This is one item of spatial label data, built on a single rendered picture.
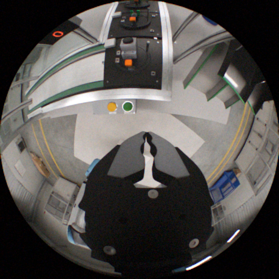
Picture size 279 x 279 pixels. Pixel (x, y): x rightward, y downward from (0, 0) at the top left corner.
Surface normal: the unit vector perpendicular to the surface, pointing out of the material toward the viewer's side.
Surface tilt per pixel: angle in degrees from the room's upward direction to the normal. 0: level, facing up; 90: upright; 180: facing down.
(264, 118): 90
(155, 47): 0
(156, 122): 0
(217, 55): 45
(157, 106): 0
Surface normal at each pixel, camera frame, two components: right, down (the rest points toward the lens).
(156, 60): -0.03, 0.52
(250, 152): -0.99, -0.14
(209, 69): -0.16, 0.96
